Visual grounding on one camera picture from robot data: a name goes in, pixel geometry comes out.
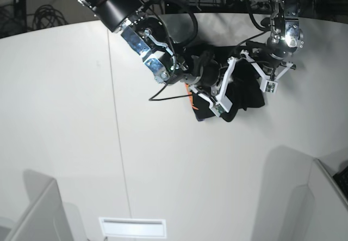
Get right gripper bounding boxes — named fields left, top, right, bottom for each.
left=184, top=50, right=239, bottom=108

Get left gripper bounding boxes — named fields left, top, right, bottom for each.
left=240, top=50, right=296, bottom=84

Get black T-shirt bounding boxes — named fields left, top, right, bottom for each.
left=183, top=44, right=265, bottom=122

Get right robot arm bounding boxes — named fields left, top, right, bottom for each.
left=77, top=0, right=237, bottom=116

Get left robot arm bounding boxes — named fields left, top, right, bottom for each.
left=234, top=0, right=304, bottom=93

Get white power strip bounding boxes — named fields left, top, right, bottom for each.
left=187, top=0, right=269, bottom=10

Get black keyboard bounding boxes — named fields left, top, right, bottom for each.
left=333, top=167, right=348, bottom=198

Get white partition panel right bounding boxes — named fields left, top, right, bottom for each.
left=283, top=159, right=347, bottom=240

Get white partition panel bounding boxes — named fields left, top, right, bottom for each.
left=283, top=159, right=347, bottom=240
left=1, top=170, right=87, bottom=240

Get white partition panel left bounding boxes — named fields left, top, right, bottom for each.
left=1, top=170, right=87, bottom=240

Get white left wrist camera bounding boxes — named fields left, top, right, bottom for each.
left=260, top=79, right=278, bottom=94

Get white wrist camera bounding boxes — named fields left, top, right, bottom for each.
left=260, top=79, right=278, bottom=94
left=209, top=99, right=233, bottom=117

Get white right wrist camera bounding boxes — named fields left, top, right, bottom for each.
left=209, top=99, right=233, bottom=117

